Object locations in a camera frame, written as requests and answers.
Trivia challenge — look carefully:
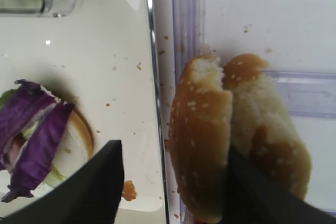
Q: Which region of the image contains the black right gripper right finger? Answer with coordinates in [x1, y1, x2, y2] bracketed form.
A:
[222, 147, 335, 223]

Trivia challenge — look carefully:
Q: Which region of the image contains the orange food scrap on tray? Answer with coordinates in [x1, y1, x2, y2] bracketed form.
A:
[122, 180, 138, 201]

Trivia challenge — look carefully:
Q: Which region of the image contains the cream rectangular serving tray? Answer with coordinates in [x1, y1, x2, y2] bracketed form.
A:
[1, 0, 169, 223]

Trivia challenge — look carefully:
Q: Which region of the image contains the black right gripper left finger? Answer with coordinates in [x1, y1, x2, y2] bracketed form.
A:
[1, 140, 124, 223]

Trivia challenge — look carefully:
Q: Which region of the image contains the right upper clear cross bar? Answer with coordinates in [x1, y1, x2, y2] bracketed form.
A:
[264, 70, 335, 120]

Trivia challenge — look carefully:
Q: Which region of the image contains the bottom bun on tray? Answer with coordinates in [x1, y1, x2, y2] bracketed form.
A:
[43, 111, 93, 188]

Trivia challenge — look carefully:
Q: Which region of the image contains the sesame bun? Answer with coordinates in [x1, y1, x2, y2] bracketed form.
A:
[223, 54, 312, 199]
[168, 56, 233, 223]

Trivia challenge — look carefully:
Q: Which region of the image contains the purple cabbage on burger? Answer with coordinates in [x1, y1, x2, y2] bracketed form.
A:
[1, 79, 75, 203]

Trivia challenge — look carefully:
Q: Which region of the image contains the green lettuce on burger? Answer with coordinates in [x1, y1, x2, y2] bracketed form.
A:
[0, 89, 68, 183]

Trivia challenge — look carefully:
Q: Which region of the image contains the meat slice on burger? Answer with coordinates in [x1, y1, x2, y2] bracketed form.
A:
[1, 133, 26, 173]

